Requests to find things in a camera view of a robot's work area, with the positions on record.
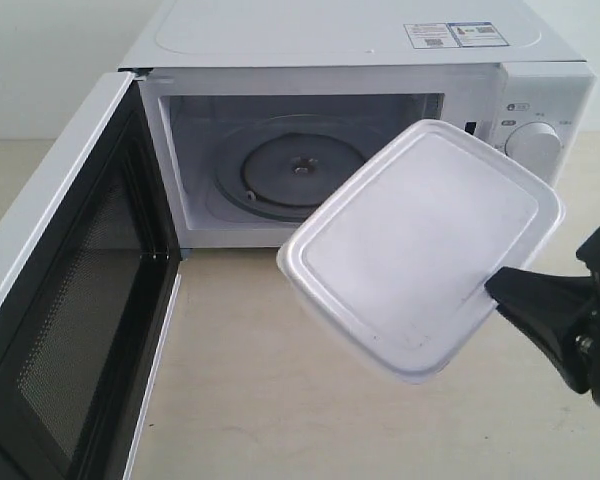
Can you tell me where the white microwave door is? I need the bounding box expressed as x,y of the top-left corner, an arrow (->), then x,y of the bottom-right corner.
0,71 -> 181,479

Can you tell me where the white microwave oven body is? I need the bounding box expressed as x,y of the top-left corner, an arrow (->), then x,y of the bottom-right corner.
120,1 -> 596,250

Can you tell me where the upper white control knob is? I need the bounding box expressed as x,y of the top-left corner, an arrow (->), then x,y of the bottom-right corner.
505,122 -> 562,160

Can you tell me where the white lidded plastic container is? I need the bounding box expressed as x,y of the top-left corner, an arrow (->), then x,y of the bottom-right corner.
276,120 -> 565,384

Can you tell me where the glass microwave turntable plate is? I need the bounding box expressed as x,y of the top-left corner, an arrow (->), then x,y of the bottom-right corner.
213,114 -> 382,222

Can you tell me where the blue white label sticker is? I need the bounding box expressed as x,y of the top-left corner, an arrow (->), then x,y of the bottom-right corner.
404,22 -> 509,49

